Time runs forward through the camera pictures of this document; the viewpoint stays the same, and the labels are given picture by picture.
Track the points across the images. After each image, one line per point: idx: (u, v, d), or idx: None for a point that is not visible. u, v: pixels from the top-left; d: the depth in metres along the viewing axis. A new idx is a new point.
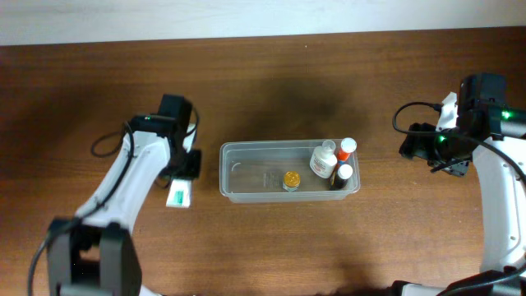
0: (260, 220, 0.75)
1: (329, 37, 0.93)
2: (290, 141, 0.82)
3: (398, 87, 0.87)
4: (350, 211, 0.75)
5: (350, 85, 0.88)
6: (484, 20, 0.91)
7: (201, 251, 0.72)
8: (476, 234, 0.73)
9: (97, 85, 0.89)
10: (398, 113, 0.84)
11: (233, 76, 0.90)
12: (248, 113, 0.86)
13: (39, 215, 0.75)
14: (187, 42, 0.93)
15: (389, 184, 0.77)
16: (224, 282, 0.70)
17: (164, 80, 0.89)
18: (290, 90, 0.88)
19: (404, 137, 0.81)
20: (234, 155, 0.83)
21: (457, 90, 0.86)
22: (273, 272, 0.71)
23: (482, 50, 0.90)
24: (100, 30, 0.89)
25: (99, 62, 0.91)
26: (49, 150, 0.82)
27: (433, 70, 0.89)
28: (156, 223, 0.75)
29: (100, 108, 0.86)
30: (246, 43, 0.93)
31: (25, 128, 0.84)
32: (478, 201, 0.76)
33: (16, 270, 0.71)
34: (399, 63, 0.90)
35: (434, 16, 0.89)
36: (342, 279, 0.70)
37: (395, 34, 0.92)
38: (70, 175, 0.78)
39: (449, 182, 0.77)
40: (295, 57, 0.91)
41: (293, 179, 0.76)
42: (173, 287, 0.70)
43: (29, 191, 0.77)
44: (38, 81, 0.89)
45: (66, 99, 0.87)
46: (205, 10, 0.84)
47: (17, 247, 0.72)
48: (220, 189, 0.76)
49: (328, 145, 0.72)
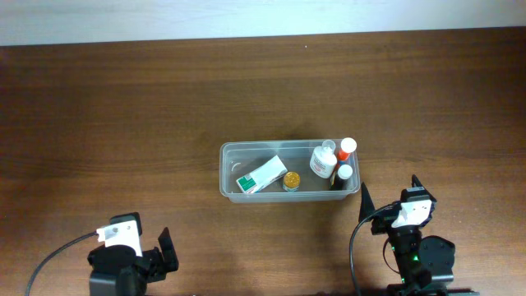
0: (260, 220, 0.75)
1: (329, 37, 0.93)
2: (289, 141, 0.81)
3: (396, 87, 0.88)
4: (350, 210, 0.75)
5: (350, 85, 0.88)
6: (484, 20, 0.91)
7: (200, 252, 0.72)
8: (474, 233, 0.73)
9: (96, 84, 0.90)
10: (394, 113, 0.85)
11: (233, 75, 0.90)
12: (247, 113, 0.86)
13: (39, 216, 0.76)
14: (186, 42, 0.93)
15: (389, 184, 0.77)
16: (223, 283, 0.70)
17: (166, 79, 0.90)
18: (289, 88, 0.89)
19: (404, 139, 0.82)
20: (233, 155, 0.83)
21: (452, 90, 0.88)
22: (274, 273, 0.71)
23: (478, 51, 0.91)
24: (103, 32, 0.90)
25: (97, 62, 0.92)
26: (49, 151, 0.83)
27: (431, 70, 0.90)
28: (155, 224, 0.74)
29: (99, 108, 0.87)
30: (246, 43, 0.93)
31: (25, 129, 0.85)
32: (476, 200, 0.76)
33: (16, 271, 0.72)
34: (399, 63, 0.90)
35: (436, 15, 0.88)
36: (342, 280, 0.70)
37: (394, 34, 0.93)
38: (71, 176, 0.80)
39: (449, 181, 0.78)
40: (295, 56, 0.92)
41: (293, 180, 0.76)
42: (174, 287, 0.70)
43: (30, 190, 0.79)
44: (35, 81, 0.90)
45: (64, 99, 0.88)
46: (205, 10, 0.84)
47: (25, 244, 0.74)
48: (221, 189, 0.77)
49: (328, 145, 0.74)
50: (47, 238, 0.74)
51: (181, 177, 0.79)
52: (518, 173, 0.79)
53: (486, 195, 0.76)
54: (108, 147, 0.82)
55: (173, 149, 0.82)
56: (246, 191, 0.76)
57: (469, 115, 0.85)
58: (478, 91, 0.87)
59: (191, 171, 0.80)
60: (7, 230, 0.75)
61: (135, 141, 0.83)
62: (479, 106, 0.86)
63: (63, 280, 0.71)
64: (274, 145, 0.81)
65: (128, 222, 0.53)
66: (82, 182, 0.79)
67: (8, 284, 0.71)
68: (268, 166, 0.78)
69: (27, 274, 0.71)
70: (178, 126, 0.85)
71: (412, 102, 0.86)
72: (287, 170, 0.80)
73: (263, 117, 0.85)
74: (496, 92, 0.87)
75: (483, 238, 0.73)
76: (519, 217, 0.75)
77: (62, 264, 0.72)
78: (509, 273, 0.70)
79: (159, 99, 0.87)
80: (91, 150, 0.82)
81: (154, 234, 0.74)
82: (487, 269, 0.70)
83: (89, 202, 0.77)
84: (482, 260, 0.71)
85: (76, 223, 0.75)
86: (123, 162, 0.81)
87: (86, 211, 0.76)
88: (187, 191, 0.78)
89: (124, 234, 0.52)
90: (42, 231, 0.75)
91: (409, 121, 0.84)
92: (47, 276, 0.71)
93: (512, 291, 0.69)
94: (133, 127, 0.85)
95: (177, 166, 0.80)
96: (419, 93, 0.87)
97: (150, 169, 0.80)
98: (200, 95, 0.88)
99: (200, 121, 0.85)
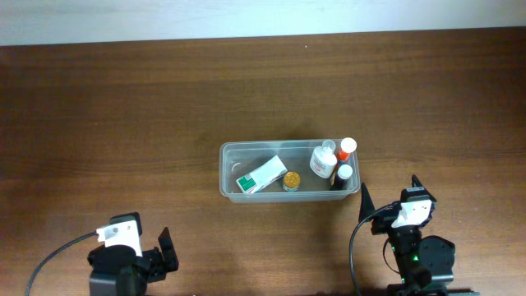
0: (261, 220, 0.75)
1: (329, 37, 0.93)
2: (289, 141, 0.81)
3: (396, 87, 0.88)
4: (350, 211, 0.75)
5: (350, 85, 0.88)
6: (483, 20, 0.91)
7: (201, 252, 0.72)
8: (474, 233, 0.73)
9: (96, 84, 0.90)
10: (394, 113, 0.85)
11: (233, 75, 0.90)
12: (247, 113, 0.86)
13: (39, 216, 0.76)
14: (186, 41, 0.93)
15: (389, 184, 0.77)
16: (223, 283, 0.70)
17: (166, 79, 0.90)
18: (289, 88, 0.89)
19: (404, 139, 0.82)
20: (233, 155, 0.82)
21: (452, 90, 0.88)
22: (274, 272, 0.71)
23: (478, 51, 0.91)
24: (103, 31, 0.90)
25: (97, 62, 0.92)
26: (49, 151, 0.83)
27: (431, 70, 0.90)
28: (155, 224, 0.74)
29: (99, 108, 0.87)
30: (246, 42, 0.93)
31: (25, 129, 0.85)
32: (476, 200, 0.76)
33: (16, 271, 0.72)
34: (399, 63, 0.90)
35: (436, 15, 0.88)
36: (342, 280, 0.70)
37: (394, 34, 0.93)
38: (71, 176, 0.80)
39: (449, 181, 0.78)
40: (294, 56, 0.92)
41: (293, 180, 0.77)
42: (174, 287, 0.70)
43: (30, 190, 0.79)
44: (36, 81, 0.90)
45: (64, 99, 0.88)
46: (205, 10, 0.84)
47: (25, 244, 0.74)
48: (221, 189, 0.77)
49: (328, 145, 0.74)
50: (48, 238, 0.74)
51: (181, 177, 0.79)
52: (518, 173, 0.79)
53: (486, 196, 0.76)
54: (108, 147, 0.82)
55: (173, 149, 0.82)
56: (246, 191, 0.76)
57: (469, 115, 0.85)
58: (478, 91, 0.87)
59: (191, 172, 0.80)
60: (8, 230, 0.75)
61: (135, 141, 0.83)
62: (479, 105, 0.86)
63: (63, 280, 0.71)
64: (274, 145, 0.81)
65: (129, 222, 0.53)
66: (82, 182, 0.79)
67: (8, 284, 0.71)
68: (268, 166, 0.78)
69: (27, 274, 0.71)
70: (178, 126, 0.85)
71: (412, 102, 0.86)
72: (287, 170, 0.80)
73: (263, 117, 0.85)
74: (496, 92, 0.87)
75: (483, 238, 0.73)
76: (519, 217, 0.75)
77: (62, 264, 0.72)
78: (509, 273, 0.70)
79: (159, 99, 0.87)
80: (91, 150, 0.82)
81: (154, 234, 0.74)
82: (487, 269, 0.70)
83: (89, 202, 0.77)
84: (482, 260, 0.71)
85: (76, 223, 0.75)
86: (123, 163, 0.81)
87: (86, 211, 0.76)
88: (187, 191, 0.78)
89: (124, 235, 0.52)
90: (43, 231, 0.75)
91: (409, 120, 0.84)
92: (48, 276, 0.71)
93: (512, 291, 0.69)
94: (133, 127, 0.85)
95: (177, 166, 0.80)
96: (419, 93, 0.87)
97: (150, 169, 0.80)
98: (200, 95, 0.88)
99: (199, 122, 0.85)
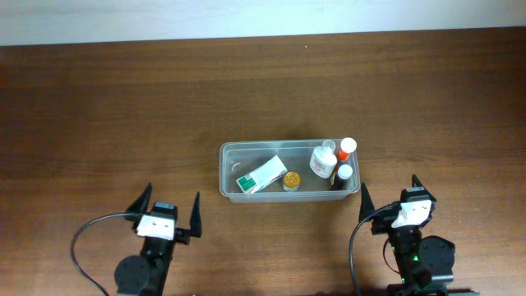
0: (261, 220, 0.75)
1: (329, 37, 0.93)
2: (289, 141, 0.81)
3: (396, 87, 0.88)
4: (350, 211, 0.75)
5: (349, 84, 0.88)
6: (483, 20, 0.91)
7: (200, 252, 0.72)
8: (474, 233, 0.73)
9: (96, 84, 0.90)
10: (394, 113, 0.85)
11: (233, 75, 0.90)
12: (247, 113, 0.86)
13: (38, 217, 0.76)
14: (186, 41, 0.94)
15: (389, 184, 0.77)
16: (223, 282, 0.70)
17: (166, 79, 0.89)
18: (289, 88, 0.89)
19: (404, 139, 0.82)
20: (233, 155, 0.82)
21: (452, 90, 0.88)
22: (274, 272, 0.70)
23: (478, 51, 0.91)
24: (103, 32, 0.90)
25: (97, 62, 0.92)
26: (48, 151, 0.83)
27: (431, 70, 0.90)
28: None
29: (98, 108, 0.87)
30: (246, 43, 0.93)
31: (24, 129, 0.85)
32: (476, 200, 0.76)
33: (15, 272, 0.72)
34: (399, 63, 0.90)
35: (436, 15, 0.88)
36: (342, 280, 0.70)
37: (394, 34, 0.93)
38: (71, 176, 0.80)
39: (449, 181, 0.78)
40: (294, 56, 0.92)
41: (293, 180, 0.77)
42: (174, 287, 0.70)
43: (29, 190, 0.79)
44: (35, 81, 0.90)
45: (63, 99, 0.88)
46: (205, 10, 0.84)
47: (25, 244, 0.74)
48: (221, 189, 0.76)
49: (328, 144, 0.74)
50: (47, 238, 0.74)
51: (181, 177, 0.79)
52: (518, 173, 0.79)
53: (486, 196, 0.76)
54: (107, 147, 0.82)
55: (173, 149, 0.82)
56: (246, 191, 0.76)
57: (469, 115, 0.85)
58: (477, 91, 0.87)
59: (191, 171, 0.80)
60: (7, 230, 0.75)
61: (135, 141, 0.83)
62: (478, 105, 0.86)
63: (63, 280, 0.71)
64: (274, 145, 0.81)
65: (166, 221, 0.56)
66: (81, 182, 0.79)
67: (7, 284, 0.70)
68: (268, 166, 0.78)
69: (26, 274, 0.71)
70: (177, 126, 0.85)
71: (412, 102, 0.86)
72: (287, 170, 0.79)
73: (263, 117, 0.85)
74: (496, 92, 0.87)
75: (484, 238, 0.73)
76: (519, 217, 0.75)
77: (62, 263, 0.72)
78: (509, 273, 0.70)
79: (158, 100, 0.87)
80: (90, 150, 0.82)
81: None
82: (487, 269, 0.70)
83: (89, 202, 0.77)
84: (482, 260, 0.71)
85: (76, 223, 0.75)
86: (122, 162, 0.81)
87: (86, 211, 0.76)
88: (186, 191, 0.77)
89: (161, 230, 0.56)
90: (42, 232, 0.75)
91: (409, 120, 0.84)
92: (48, 277, 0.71)
93: (513, 291, 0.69)
94: (133, 127, 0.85)
95: (177, 166, 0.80)
96: (419, 93, 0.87)
97: (150, 169, 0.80)
98: (200, 95, 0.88)
99: (199, 122, 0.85)
